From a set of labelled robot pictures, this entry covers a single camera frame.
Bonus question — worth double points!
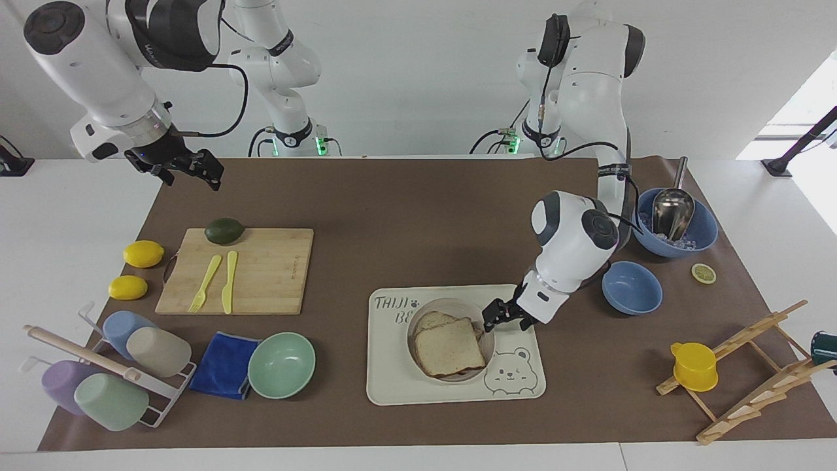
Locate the large blue bowl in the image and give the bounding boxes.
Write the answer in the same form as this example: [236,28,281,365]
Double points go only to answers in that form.
[632,188,719,259]

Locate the toasted bread slice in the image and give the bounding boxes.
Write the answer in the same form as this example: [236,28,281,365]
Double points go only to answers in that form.
[412,310,483,342]
[414,317,487,379]

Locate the clear ice cubes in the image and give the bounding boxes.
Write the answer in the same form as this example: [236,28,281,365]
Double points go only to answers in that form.
[638,211,699,252]

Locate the small blue bowl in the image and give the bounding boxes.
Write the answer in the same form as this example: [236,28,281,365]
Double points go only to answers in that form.
[602,261,663,316]

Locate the green bowl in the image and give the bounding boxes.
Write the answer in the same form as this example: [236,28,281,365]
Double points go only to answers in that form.
[247,332,316,400]

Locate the green avocado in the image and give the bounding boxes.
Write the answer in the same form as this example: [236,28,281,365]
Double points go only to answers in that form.
[204,218,246,245]

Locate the yellow plastic knife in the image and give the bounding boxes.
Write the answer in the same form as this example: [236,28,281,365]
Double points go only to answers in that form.
[222,251,239,315]

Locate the black stand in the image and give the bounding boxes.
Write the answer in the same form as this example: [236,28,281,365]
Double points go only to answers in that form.
[0,134,35,178]
[761,105,837,179]

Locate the metal scoop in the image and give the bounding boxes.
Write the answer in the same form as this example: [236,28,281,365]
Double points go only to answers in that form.
[651,156,696,242]

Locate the blue plastic cup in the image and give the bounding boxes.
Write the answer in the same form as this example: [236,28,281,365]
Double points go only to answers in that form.
[102,310,158,360]

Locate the cream tray with bear print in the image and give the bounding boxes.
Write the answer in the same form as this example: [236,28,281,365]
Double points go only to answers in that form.
[366,283,547,407]

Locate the blue cloth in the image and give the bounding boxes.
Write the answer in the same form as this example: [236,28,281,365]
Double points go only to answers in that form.
[188,331,262,400]

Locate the yellow plastic fork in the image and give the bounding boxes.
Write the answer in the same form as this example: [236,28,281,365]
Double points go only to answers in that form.
[188,254,223,313]

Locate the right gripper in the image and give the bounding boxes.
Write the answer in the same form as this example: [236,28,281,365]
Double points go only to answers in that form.
[124,128,225,192]

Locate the wooden cutting board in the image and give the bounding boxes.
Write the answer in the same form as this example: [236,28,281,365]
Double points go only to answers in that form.
[155,228,315,317]

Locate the beige plastic cup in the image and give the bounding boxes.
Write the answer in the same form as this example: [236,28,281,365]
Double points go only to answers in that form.
[126,326,193,378]

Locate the purple plastic cup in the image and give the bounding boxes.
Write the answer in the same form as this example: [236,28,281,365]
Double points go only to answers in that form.
[41,360,99,417]

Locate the translucent round plate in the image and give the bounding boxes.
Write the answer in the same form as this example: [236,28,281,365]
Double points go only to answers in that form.
[406,298,497,384]

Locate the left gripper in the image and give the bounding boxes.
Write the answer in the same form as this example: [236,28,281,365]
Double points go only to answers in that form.
[483,283,540,333]

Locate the green plastic cup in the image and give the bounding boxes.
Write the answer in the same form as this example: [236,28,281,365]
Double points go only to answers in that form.
[73,373,150,432]

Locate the wooden drying rack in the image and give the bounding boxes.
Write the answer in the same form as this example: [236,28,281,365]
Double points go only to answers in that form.
[656,300,837,446]

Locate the yellow cup with handle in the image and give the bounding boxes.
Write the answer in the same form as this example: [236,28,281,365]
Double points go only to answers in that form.
[670,341,719,393]

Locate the white wire cup rack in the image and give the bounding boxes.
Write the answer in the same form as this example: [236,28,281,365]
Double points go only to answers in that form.
[18,301,197,430]

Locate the dark green cup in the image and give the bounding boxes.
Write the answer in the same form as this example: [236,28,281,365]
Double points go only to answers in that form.
[811,330,837,371]

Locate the yellow lemon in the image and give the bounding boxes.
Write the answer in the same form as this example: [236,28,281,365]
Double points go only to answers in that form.
[108,275,149,301]
[123,240,165,269]

